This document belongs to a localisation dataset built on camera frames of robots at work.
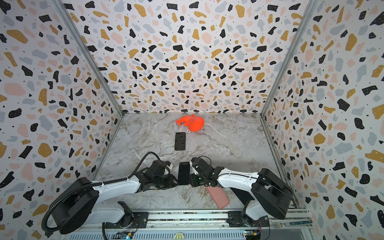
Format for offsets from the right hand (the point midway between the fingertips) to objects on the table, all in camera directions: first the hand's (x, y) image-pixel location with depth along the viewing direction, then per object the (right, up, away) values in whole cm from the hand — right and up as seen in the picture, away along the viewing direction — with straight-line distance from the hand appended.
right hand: (186, 179), depth 82 cm
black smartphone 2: (+31, -8, -3) cm, 32 cm away
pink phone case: (+18, -9, 0) cm, 20 cm away
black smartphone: (-2, +2, +6) cm, 6 cm away
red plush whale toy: (+4, +32, +24) cm, 40 cm away
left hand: (-4, -2, 0) cm, 5 cm away
